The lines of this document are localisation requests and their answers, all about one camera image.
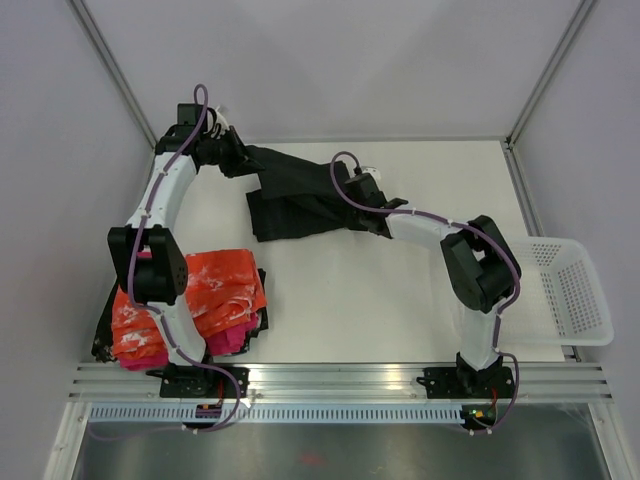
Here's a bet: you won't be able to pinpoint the left aluminium frame post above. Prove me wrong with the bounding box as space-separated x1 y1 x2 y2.
66 0 157 148

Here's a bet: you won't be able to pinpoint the right aluminium frame post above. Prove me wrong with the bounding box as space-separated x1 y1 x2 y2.
504 0 601 149

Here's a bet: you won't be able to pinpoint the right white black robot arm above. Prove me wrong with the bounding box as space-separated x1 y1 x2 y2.
336 169 521 396

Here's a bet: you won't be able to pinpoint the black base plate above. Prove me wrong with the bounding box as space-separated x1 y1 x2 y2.
146 364 237 399
416 366 516 400

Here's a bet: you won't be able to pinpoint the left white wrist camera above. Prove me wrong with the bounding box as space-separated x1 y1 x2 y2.
207 105 230 136

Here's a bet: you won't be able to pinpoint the orange white folded trousers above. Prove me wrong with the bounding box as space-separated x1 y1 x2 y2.
111 249 267 370

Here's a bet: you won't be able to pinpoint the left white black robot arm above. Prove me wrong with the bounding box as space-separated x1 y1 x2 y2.
107 104 237 397

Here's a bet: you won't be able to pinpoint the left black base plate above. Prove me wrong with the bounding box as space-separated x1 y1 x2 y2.
146 364 237 399

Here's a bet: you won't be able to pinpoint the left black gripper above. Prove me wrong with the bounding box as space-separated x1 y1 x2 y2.
201 127 264 179

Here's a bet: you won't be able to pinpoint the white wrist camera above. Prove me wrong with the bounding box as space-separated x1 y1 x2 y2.
207 105 230 136
360 166 382 182

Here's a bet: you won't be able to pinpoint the aluminium mounting rail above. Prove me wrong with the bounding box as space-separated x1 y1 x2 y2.
66 362 613 404

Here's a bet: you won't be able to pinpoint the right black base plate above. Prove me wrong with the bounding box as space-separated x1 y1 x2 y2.
416 366 516 400

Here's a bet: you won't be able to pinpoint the white slotted cable duct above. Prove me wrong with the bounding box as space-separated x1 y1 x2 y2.
89 403 463 425

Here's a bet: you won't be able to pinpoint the white plastic basket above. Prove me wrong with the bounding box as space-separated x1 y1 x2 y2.
500 237 614 347

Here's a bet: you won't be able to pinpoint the pink folded trousers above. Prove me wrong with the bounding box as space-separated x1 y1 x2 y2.
115 311 268 371

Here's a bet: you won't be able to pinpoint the aluminium frame post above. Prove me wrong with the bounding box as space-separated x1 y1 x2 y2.
504 0 601 149
66 0 157 148

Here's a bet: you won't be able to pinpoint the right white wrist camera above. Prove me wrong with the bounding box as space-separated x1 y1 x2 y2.
360 166 382 182

